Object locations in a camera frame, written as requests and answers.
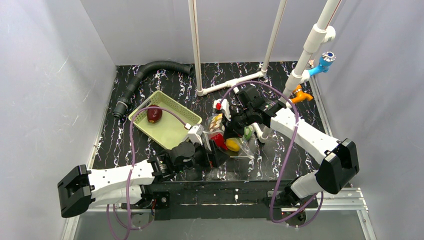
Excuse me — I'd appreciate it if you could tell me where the clear polka dot zip bag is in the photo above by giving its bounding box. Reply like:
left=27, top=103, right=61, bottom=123
left=204, top=113, right=254, bottom=160

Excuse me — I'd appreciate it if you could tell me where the pale green plastic basket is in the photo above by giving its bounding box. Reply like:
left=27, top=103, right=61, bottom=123
left=128, top=90, right=202, bottom=149

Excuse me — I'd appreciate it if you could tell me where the purple fake sweet potato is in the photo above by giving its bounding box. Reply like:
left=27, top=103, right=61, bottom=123
left=146, top=105, right=163, bottom=124

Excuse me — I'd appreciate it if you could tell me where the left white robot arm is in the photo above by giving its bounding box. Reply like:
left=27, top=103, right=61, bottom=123
left=57, top=140, right=230, bottom=218

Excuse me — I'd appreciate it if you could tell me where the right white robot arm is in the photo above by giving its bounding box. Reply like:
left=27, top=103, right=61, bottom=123
left=213, top=86, right=360, bottom=206

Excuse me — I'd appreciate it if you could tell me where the green fake vegetable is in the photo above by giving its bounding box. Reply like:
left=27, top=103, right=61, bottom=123
left=243, top=125, right=255, bottom=141

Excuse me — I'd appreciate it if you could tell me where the red fake chili pepper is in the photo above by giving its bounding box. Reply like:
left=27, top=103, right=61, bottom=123
left=210, top=133, right=228, bottom=150

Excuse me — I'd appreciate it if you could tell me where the orange plastic faucet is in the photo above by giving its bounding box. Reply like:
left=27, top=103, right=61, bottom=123
left=290, top=84, right=314, bottom=104

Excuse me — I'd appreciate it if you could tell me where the blue plastic faucet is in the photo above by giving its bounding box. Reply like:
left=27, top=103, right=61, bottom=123
left=308, top=51, right=336, bottom=77

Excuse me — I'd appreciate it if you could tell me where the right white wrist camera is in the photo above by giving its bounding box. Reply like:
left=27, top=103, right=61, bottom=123
left=212, top=98, right=231, bottom=120

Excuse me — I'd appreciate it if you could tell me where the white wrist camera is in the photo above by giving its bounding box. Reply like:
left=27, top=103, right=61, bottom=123
left=212, top=98, right=231, bottom=120
left=183, top=124, right=205, bottom=146

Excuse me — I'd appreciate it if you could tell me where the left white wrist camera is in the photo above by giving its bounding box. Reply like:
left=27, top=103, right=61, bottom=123
left=183, top=124, right=205, bottom=146

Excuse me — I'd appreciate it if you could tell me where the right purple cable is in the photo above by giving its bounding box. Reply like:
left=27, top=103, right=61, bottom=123
left=218, top=80, right=325, bottom=228

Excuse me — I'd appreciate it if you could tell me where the black corrugated hose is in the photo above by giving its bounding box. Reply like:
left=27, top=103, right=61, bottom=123
left=112, top=60, right=194, bottom=119

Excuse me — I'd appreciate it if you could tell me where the white PVC pipe frame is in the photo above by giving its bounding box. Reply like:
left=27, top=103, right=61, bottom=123
left=188, top=0, right=344, bottom=144

